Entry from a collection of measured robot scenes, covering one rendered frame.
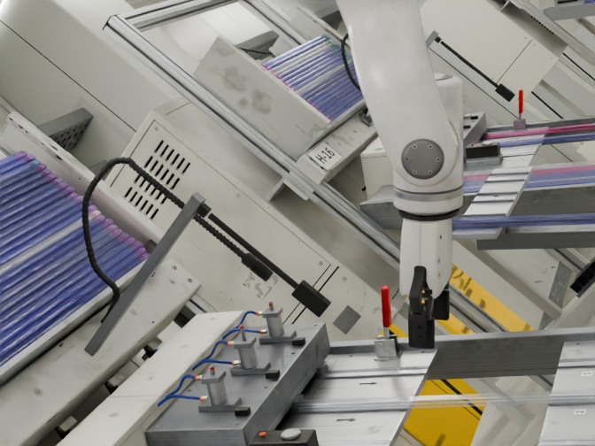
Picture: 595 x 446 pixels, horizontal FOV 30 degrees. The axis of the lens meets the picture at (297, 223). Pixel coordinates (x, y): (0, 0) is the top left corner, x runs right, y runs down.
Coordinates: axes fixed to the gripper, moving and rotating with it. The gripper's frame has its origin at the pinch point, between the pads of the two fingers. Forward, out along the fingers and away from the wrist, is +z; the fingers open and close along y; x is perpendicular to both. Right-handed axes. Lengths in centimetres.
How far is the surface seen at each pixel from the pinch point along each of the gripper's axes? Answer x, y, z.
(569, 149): -48, -760, 164
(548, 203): 4, -96, 12
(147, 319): -42.9, -6.7, 5.5
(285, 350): -21.8, -6.5, 8.4
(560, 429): 17.0, 7.7, 8.4
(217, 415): -24.0, 13.3, 8.7
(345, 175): -51, -139, 20
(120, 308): -38.7, 8.5, -2.5
